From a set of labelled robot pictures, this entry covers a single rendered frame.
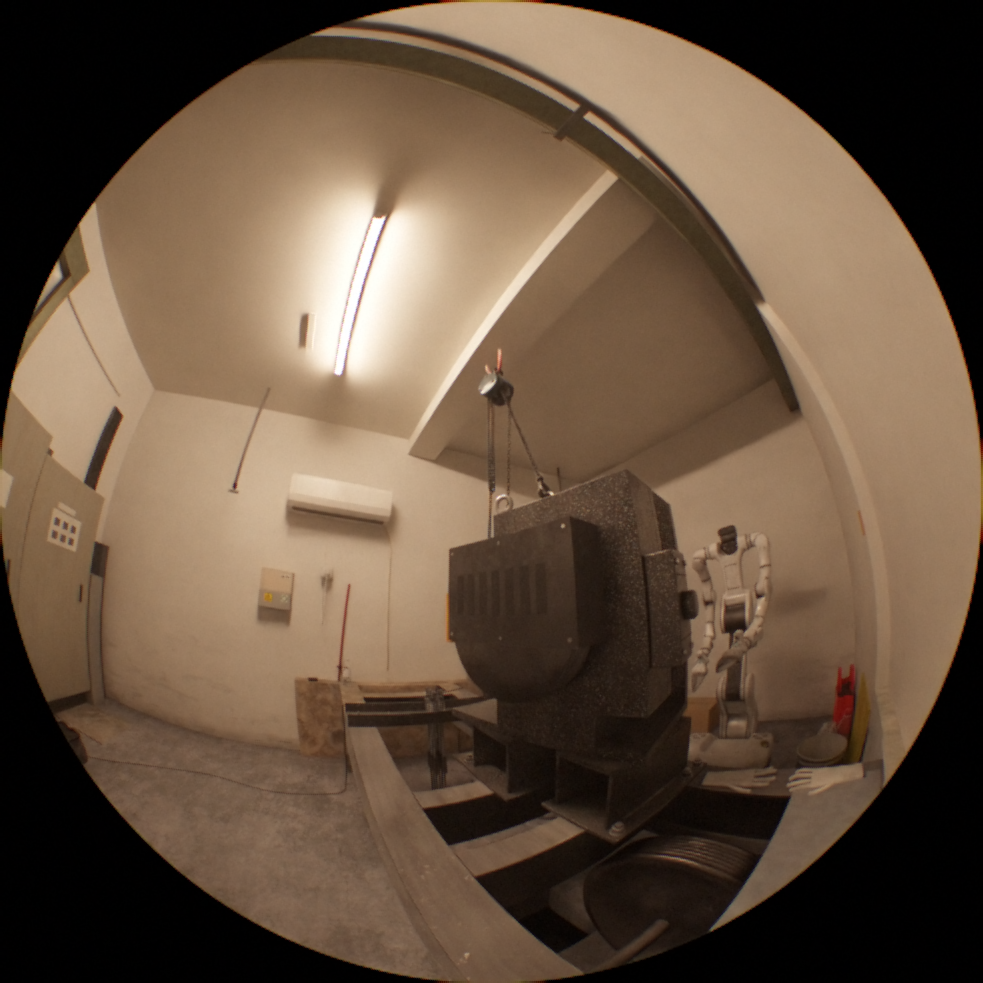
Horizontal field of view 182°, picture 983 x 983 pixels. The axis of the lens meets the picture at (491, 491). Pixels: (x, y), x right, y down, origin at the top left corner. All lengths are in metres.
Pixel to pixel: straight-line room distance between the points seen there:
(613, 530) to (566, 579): 0.19
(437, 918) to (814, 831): 0.74
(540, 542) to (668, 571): 0.31
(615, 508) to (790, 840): 0.96
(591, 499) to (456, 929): 1.02
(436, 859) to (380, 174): 2.29
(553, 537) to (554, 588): 0.12
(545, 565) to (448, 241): 1.53
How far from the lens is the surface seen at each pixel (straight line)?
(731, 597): 2.09
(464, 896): 0.79
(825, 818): 0.98
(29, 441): 2.48
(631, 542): 0.76
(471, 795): 1.12
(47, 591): 2.77
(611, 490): 0.81
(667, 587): 0.73
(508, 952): 0.70
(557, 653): 0.71
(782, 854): 0.88
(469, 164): 1.61
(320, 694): 2.59
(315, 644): 2.63
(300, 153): 1.80
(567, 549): 0.69
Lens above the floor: 1.28
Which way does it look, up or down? 22 degrees up
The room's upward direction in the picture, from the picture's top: 1 degrees counter-clockwise
